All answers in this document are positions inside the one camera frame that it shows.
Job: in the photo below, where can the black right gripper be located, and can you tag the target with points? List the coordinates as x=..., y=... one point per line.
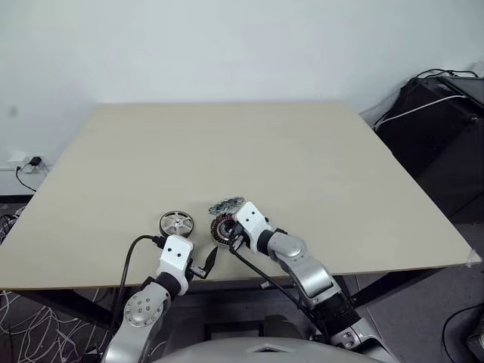
x=239, y=236

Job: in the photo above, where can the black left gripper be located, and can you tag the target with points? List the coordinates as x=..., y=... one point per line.
x=194, y=270

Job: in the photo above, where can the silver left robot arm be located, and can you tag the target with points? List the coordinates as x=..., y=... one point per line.
x=143, y=306

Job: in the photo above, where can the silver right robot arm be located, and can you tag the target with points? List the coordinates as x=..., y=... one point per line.
x=302, y=272

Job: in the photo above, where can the motor housing with copper windings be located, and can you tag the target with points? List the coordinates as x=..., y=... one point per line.
x=218, y=230

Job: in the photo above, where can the silver spoked rotor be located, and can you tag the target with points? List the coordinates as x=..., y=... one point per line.
x=175, y=224

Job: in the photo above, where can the silver robot torso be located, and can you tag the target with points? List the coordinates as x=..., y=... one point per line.
x=246, y=353

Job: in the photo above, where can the black power adapter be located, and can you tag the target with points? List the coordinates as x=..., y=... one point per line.
x=35, y=161

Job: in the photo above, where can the large black case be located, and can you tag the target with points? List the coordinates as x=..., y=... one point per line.
x=435, y=151

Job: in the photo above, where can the clear tape piece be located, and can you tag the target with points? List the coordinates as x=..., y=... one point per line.
x=474, y=258

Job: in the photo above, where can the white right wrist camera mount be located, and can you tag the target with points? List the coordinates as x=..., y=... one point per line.
x=249, y=221

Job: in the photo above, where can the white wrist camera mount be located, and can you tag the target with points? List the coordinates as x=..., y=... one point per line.
x=249, y=221
x=175, y=253

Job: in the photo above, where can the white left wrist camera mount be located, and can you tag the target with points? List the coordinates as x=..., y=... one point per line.
x=175, y=253

